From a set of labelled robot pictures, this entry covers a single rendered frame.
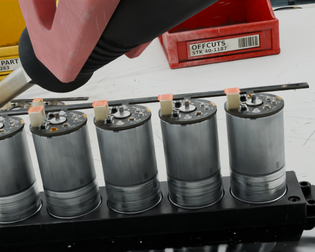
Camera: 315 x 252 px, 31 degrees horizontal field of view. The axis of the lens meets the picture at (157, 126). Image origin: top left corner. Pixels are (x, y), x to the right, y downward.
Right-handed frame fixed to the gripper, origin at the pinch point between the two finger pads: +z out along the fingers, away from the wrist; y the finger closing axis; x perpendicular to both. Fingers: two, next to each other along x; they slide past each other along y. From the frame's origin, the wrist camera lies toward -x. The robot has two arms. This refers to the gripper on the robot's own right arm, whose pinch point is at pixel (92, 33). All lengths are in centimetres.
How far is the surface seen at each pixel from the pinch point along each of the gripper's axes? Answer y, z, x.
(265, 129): -8.0, 5.6, 2.3
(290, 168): -14.2, 12.1, 1.8
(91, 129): -11.1, 18.6, -10.9
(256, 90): -9.8, 5.9, 0.3
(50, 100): -12.7, 22.0, -17.9
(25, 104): -11.0, 22.5, -18.8
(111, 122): -3.8, 7.1, -2.2
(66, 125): -2.5, 7.7, -3.5
